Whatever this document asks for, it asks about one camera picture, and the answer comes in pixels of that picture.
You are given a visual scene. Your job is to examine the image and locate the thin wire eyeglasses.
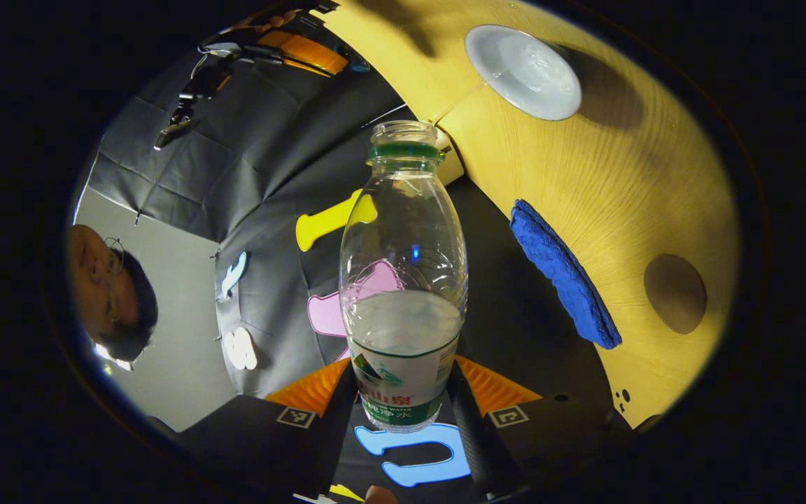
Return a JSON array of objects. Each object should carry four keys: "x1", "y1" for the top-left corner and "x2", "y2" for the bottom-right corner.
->
[{"x1": 103, "y1": 236, "x2": 128, "y2": 325}]

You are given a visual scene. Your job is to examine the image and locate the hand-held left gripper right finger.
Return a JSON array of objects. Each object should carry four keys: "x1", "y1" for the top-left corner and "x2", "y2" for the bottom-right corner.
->
[{"x1": 447, "y1": 354, "x2": 632, "y2": 502}]

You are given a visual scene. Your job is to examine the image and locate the ceiling light strip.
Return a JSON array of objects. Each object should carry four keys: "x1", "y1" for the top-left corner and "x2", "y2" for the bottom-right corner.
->
[{"x1": 92, "y1": 341, "x2": 135, "y2": 372}]

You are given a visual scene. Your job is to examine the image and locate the round brown coaster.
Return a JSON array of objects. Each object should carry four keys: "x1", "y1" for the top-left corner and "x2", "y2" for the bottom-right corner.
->
[{"x1": 643, "y1": 253, "x2": 709, "y2": 336}]

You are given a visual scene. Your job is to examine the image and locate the clear plastic water bottle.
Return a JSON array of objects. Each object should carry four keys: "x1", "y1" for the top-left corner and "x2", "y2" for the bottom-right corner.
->
[{"x1": 338, "y1": 120, "x2": 469, "y2": 434}]

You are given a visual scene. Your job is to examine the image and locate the dark blue teacup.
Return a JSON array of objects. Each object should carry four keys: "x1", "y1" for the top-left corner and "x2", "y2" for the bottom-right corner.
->
[{"x1": 464, "y1": 24, "x2": 584, "y2": 122}]

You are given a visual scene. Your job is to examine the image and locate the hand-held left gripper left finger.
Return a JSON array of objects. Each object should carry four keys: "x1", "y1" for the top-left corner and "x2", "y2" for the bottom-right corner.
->
[{"x1": 176, "y1": 357, "x2": 360, "y2": 501}]

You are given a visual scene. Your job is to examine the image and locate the black backdrop cloth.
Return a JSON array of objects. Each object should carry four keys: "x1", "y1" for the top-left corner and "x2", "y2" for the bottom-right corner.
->
[{"x1": 85, "y1": 28, "x2": 628, "y2": 504}]

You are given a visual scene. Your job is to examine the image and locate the person's head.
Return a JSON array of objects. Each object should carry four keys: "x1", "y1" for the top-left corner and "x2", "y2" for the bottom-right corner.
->
[{"x1": 67, "y1": 224, "x2": 160, "y2": 363}]

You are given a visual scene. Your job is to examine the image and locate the blue towel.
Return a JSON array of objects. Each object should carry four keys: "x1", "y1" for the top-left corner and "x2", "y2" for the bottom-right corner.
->
[{"x1": 509, "y1": 199, "x2": 623, "y2": 350}]

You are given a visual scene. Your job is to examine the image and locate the white power cable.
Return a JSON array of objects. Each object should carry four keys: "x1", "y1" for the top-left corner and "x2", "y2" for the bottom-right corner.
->
[{"x1": 360, "y1": 103, "x2": 411, "y2": 131}]

